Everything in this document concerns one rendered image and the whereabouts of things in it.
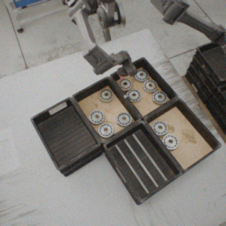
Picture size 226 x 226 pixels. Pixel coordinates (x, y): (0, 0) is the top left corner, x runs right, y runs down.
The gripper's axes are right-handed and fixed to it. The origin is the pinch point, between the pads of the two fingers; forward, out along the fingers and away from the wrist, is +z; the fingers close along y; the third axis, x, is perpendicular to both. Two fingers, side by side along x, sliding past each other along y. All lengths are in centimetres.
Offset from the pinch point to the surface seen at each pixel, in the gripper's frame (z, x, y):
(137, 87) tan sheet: 11.8, -4.7, 7.9
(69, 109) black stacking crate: 11.4, 0.2, -43.1
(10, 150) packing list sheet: 24, -4, -92
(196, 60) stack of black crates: 47, 13, 84
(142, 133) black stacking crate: 11.6, -37.3, -6.5
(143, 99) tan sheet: 11.7, -15.6, 6.4
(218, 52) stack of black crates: 47, 12, 107
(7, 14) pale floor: 96, 215, -64
